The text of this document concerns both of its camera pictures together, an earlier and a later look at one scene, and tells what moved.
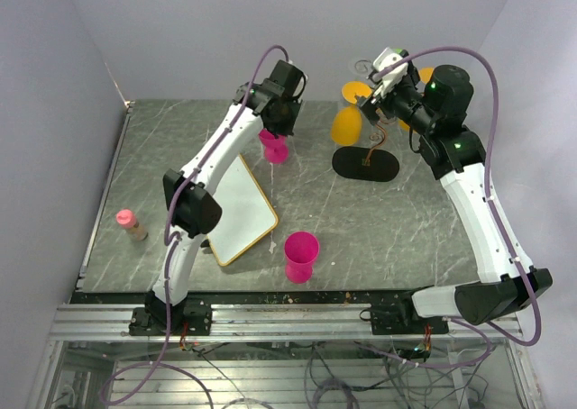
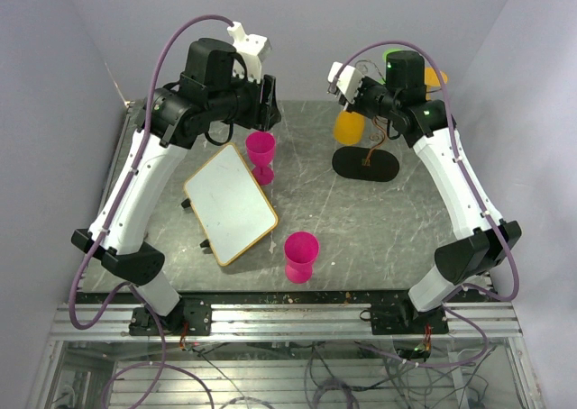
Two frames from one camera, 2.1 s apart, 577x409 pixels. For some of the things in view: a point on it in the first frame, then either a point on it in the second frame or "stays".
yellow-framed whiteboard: [247, 212] stays
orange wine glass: [347, 122] stays
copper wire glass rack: [365, 164] stays
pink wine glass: [276, 147] to [261, 147]
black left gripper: [288, 130] to [263, 115]
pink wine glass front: [300, 250] stays
